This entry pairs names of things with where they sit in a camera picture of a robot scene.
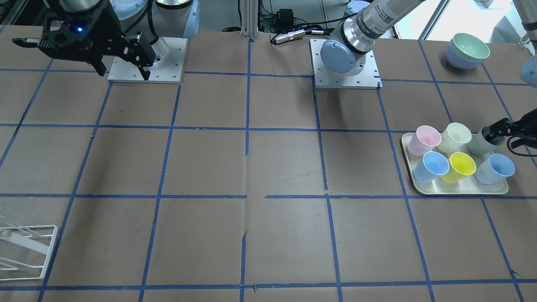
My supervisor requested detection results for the yellow plastic cup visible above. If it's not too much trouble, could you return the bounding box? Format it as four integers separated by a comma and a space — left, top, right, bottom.
441, 152, 477, 184

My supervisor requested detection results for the cream plastic tray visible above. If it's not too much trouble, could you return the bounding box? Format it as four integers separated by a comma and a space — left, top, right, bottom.
400, 133, 509, 195

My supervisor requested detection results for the cream plastic cup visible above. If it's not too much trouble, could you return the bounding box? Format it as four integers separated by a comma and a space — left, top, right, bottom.
437, 122, 472, 154

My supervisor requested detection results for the green bowl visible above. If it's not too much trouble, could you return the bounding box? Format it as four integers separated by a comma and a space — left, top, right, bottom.
449, 33, 490, 62

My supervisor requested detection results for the pink plastic cup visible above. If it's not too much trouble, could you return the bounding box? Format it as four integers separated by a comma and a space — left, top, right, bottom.
407, 125, 442, 157

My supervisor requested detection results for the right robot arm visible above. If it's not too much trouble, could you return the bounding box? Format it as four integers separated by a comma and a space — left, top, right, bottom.
12, 0, 200, 80

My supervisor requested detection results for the white wire cup rack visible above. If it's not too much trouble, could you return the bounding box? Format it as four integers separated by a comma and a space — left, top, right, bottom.
0, 216, 59, 282

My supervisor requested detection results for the light blue plastic cup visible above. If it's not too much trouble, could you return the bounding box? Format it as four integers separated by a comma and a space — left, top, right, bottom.
474, 154, 516, 184

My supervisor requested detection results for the grey plastic cup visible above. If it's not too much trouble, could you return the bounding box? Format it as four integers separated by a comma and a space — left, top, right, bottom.
467, 126, 505, 156

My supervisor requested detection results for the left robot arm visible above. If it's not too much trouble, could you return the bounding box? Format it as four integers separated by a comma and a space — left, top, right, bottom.
320, 0, 536, 151

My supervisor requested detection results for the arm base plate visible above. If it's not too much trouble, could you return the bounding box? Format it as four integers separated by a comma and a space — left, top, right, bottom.
310, 39, 383, 89
108, 37, 188, 84

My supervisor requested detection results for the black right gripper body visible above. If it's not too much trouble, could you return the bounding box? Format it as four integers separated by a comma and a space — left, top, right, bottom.
37, 8, 156, 71

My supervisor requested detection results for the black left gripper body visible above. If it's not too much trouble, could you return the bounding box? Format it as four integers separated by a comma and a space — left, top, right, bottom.
507, 109, 537, 149

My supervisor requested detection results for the blue bowl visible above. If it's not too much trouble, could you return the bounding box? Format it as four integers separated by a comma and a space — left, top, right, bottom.
446, 39, 484, 70

